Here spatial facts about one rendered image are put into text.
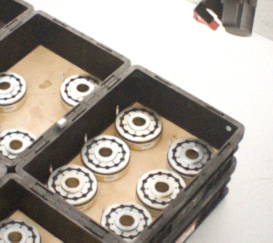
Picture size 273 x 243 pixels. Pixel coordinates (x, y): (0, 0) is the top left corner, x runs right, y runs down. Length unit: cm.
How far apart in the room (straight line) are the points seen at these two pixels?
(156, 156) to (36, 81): 35
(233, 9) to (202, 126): 30
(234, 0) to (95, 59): 41
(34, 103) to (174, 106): 32
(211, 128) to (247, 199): 22
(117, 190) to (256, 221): 35
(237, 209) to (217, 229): 8
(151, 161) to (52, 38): 41
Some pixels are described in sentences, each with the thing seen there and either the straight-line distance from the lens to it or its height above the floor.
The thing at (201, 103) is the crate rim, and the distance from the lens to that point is 159.
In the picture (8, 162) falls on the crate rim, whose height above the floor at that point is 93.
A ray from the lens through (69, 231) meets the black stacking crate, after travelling 142.
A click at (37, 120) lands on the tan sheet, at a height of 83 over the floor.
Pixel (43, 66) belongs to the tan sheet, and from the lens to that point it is 180.
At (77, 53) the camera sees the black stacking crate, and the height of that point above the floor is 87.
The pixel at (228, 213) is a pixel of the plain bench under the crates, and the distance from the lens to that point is 170.
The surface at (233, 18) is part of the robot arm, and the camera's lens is 147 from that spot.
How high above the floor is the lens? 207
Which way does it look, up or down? 47 degrees down
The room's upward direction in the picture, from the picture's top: 4 degrees clockwise
